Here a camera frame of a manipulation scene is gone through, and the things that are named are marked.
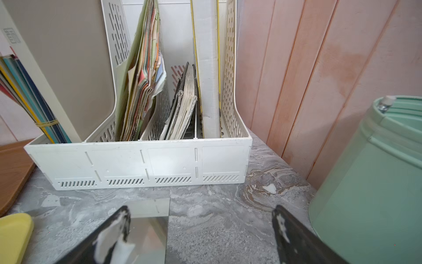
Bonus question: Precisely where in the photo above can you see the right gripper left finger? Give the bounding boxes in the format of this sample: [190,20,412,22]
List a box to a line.
[56,205,131,264]

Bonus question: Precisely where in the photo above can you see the white desk file organizer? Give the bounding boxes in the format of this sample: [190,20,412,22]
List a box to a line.
[25,1,252,190]

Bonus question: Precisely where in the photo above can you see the yellow plastic tray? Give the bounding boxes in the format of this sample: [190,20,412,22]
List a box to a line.
[1,213,34,264]

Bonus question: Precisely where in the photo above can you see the pens in organizer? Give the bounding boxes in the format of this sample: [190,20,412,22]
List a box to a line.
[1,55,71,144]

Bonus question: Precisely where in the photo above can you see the brown plastic tray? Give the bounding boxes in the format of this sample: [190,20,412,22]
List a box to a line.
[0,139,35,217]

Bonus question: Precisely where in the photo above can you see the white yellow-edged book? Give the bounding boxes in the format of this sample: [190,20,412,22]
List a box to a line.
[191,1,220,139]

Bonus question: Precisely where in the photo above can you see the dark magazines in organizer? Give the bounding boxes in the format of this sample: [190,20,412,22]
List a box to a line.
[159,62,198,140]

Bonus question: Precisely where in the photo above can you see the green plastic cup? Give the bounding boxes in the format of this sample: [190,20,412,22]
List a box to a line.
[309,96,422,264]

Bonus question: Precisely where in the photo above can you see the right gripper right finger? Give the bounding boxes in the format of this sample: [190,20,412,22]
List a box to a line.
[272,205,347,264]

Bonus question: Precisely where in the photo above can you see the colourful paper stack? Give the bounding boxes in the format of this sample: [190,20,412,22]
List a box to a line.
[115,1,164,141]

